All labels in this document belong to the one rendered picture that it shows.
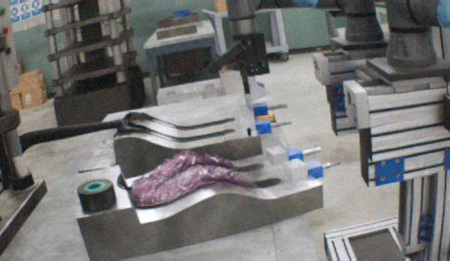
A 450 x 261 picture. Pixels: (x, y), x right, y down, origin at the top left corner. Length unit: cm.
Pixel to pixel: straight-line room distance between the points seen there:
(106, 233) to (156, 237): 10
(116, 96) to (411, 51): 437
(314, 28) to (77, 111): 416
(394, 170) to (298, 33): 674
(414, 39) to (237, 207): 59
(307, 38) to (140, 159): 681
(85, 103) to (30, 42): 315
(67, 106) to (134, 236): 453
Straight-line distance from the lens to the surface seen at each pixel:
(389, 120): 123
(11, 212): 144
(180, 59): 713
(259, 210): 102
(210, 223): 100
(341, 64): 168
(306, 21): 799
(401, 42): 123
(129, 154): 134
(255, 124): 134
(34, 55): 829
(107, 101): 535
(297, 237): 97
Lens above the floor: 128
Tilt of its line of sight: 16 degrees down
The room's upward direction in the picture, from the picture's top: 9 degrees counter-clockwise
